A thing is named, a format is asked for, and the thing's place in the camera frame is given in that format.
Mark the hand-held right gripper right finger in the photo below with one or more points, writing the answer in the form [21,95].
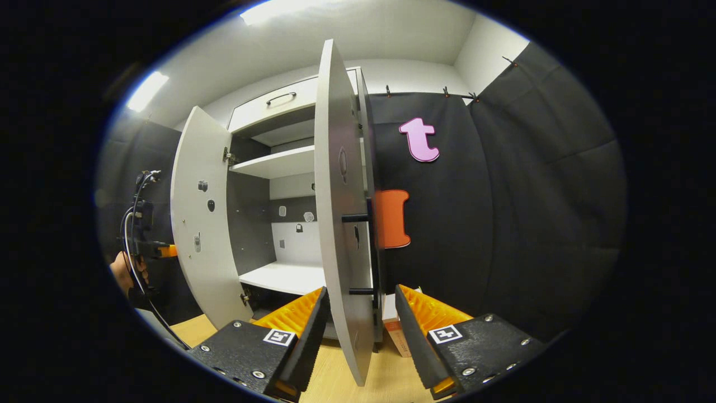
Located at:
[417,347]

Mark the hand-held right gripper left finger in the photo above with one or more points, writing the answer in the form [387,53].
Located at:
[307,347]

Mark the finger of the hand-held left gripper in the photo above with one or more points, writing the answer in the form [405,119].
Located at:
[168,251]

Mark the beige shoe cabinet door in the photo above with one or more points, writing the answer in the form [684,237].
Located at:
[196,212]
[335,252]

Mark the grey double-door shoe cabinet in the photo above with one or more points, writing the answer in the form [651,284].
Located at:
[251,224]

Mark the white cabinet shelf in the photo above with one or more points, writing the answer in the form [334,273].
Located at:
[279,162]
[285,277]

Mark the beige cabinet drawer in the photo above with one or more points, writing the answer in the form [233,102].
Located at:
[257,109]

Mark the white orange box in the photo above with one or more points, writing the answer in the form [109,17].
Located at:
[398,336]

